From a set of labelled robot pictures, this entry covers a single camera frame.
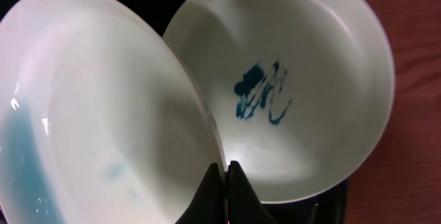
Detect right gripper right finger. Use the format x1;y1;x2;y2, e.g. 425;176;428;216
227;161;278;224

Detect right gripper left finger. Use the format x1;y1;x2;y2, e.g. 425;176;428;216
176;163;226;224

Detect light blue plate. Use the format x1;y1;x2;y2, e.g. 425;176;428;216
1;0;225;223

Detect white plate with blue stain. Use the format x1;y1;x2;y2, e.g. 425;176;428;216
163;0;395;203

